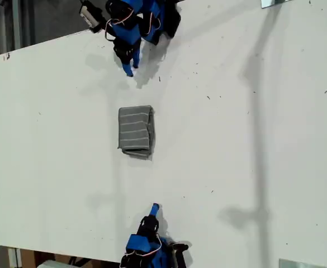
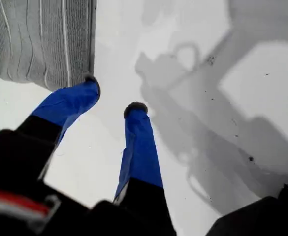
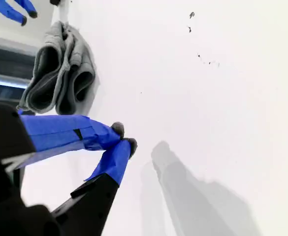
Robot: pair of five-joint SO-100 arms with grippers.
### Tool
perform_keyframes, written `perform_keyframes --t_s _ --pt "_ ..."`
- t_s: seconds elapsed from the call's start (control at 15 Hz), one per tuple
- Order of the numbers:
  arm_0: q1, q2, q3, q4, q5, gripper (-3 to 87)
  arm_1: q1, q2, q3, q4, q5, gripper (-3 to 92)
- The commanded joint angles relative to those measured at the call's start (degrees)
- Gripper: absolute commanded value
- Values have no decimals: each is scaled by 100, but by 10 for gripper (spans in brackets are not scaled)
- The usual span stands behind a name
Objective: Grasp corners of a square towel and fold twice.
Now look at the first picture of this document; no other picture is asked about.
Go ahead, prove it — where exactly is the white table leg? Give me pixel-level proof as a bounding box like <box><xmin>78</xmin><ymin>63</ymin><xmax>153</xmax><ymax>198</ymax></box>
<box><xmin>8</xmin><ymin>247</ymin><xmax>23</xmax><ymax>268</ymax></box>

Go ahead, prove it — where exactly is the black camera box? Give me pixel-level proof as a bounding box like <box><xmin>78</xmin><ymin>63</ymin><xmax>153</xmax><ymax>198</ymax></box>
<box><xmin>78</xmin><ymin>0</ymin><xmax>106</xmax><ymax>34</ymax></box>
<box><xmin>170</xmin><ymin>242</ymin><xmax>191</xmax><ymax>268</ymax></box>

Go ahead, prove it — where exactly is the red white servo wire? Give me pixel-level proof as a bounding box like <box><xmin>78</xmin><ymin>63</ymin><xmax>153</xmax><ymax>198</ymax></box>
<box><xmin>104</xmin><ymin>7</ymin><xmax>134</xmax><ymax>42</ymax></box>
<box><xmin>123</xmin><ymin>233</ymin><xmax>163</xmax><ymax>256</ymax></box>

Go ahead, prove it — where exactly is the grey striped square towel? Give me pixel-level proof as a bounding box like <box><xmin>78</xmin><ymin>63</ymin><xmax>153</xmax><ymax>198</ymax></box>
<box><xmin>117</xmin><ymin>104</ymin><xmax>156</xmax><ymax>160</ymax></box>

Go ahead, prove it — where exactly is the white foam box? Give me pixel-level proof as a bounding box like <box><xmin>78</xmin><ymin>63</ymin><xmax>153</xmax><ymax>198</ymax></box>
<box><xmin>37</xmin><ymin>259</ymin><xmax>69</xmax><ymax>268</ymax></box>

